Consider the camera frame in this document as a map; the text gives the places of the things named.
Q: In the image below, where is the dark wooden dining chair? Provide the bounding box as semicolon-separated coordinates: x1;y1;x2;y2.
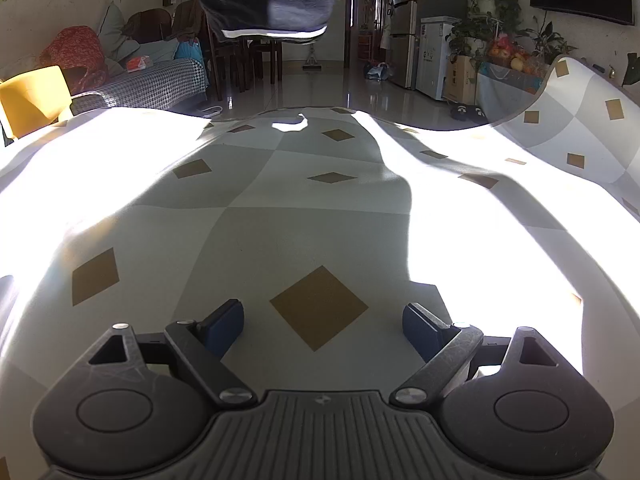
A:
202;10;251;103
247;37;283;83

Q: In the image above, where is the dark brown cushion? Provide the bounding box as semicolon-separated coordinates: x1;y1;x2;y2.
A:
125;8;173;43

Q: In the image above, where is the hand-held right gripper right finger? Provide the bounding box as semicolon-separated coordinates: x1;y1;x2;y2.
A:
391;302;558;408

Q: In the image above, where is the grey-green cushion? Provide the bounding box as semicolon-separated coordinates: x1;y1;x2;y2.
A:
97;1;141;63

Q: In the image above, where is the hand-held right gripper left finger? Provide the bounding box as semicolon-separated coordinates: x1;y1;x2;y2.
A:
87;299;258;408

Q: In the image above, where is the wooden door frame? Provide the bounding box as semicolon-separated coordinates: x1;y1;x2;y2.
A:
345;0;396;66

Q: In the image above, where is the fruit bowl with plants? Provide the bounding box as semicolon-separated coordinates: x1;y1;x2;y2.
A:
447;0;521;61

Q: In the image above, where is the silver refrigerator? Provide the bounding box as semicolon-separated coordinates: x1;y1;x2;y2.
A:
387;0;468;88

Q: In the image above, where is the houndstooth sofa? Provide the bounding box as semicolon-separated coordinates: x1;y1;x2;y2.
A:
70;57;208;111

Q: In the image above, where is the brown jacket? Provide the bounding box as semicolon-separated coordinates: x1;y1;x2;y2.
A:
172;0;206;43

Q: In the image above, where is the red knitted blanket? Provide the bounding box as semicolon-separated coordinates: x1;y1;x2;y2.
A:
40;26;108;93

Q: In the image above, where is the yellow plastic chair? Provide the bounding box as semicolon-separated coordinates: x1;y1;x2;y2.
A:
0;66;73;140

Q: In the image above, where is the fruit basket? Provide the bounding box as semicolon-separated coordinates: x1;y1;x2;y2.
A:
487;32;543;76

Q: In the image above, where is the small white refrigerator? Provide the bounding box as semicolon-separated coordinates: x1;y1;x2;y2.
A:
416;16;463;101

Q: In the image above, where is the cardboard box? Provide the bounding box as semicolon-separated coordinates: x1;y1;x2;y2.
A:
444;55;478;106

